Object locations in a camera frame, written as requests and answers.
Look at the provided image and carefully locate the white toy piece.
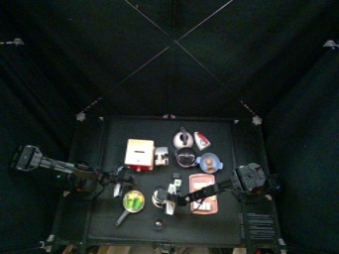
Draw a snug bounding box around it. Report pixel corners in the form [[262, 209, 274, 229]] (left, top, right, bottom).
[[164, 201, 177, 216]]

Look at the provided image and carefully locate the small dark round toy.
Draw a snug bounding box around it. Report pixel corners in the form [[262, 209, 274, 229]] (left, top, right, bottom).
[[152, 217, 166, 230]]

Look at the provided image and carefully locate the blue bowl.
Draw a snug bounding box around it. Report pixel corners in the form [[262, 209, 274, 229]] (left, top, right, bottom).
[[196, 152, 225, 175]]

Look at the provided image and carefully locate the brown toy egg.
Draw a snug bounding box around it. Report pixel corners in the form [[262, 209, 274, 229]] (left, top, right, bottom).
[[204, 158, 216, 173]]

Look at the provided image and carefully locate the green toy vegetable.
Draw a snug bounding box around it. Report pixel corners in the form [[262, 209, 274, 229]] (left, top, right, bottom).
[[124, 192, 144, 210]]

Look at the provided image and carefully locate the dark toy cooking pot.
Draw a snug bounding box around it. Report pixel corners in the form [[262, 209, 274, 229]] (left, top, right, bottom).
[[173, 147, 198, 169]]

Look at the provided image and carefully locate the white text label sticker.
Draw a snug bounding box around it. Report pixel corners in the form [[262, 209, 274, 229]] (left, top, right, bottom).
[[244, 211, 277, 246]]

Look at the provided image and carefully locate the grey toy frying pan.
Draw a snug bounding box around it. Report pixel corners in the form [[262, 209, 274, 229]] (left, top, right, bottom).
[[113, 190, 146, 227]]

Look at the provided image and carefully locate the thin diagonal brace cord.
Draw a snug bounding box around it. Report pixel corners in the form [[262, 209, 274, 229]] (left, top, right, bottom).
[[81, 0, 236, 115], [122, 0, 258, 117]]

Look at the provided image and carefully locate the red and cream toy toaster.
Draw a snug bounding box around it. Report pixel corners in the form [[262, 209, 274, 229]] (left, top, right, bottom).
[[122, 138, 156, 173]]

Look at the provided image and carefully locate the small grey toy coffee machine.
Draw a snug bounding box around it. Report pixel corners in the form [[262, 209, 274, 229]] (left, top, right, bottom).
[[153, 146, 170, 167]]

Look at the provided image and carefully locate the red and white toy carton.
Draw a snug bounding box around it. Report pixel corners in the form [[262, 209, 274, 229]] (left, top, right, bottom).
[[193, 131, 212, 152]]

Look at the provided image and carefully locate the pink plate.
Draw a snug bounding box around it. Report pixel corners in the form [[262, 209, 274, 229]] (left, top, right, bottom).
[[188, 173, 220, 215]]

